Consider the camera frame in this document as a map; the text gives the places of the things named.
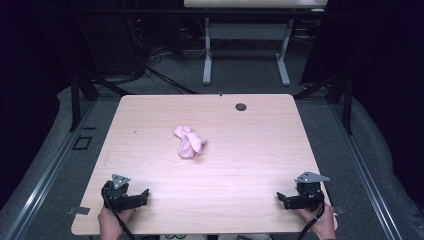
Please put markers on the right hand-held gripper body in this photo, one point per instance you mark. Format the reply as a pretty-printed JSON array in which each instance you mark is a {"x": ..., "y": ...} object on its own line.
[{"x": 308, "y": 195}]

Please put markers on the grey metal floor rail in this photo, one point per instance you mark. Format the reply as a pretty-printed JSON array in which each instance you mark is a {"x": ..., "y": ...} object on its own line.
[
  {"x": 46, "y": 180},
  {"x": 363, "y": 173}
]

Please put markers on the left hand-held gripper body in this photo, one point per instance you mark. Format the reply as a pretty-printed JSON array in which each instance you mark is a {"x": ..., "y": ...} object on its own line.
[{"x": 116, "y": 196}]

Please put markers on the person's left hand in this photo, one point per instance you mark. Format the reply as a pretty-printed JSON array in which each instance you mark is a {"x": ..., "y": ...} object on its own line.
[{"x": 111, "y": 221}]

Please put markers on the grey metal table bracket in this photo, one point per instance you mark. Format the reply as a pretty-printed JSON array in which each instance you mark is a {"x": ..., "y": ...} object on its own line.
[
  {"x": 339, "y": 210},
  {"x": 79, "y": 210}
]

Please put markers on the white desk with grey legs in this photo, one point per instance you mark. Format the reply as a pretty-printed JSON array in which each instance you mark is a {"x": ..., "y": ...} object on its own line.
[{"x": 246, "y": 30}]

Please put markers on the black horizontal frame bar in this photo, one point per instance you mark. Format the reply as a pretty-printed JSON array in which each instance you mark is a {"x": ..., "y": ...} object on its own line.
[{"x": 166, "y": 12}]

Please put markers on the black metal frame stand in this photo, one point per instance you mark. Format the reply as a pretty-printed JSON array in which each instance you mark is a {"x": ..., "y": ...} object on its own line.
[
  {"x": 343, "y": 100},
  {"x": 80, "y": 96}
]

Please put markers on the person's right hand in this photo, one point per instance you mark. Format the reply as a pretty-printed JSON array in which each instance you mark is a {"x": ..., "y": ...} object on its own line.
[{"x": 323, "y": 223}]

